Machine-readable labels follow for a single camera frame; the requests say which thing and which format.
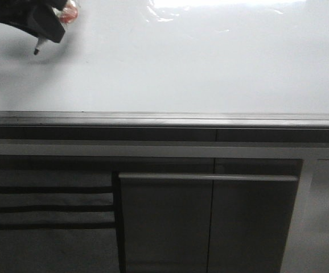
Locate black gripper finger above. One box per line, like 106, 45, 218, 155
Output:
0, 1, 67, 28
26, 5, 65, 43

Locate red magnet taped to marker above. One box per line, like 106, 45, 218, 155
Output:
53, 0, 79, 24

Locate white whiteboard marker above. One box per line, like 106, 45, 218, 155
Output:
34, 37, 48, 56

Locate grey whiteboard marker tray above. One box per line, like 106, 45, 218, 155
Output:
0, 111, 329, 143

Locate white whiteboard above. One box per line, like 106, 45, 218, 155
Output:
0, 1, 329, 114

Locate grey drawer unit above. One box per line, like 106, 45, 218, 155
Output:
0, 164, 121, 272

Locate grey cabinet with doors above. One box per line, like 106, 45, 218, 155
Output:
118, 158, 302, 272

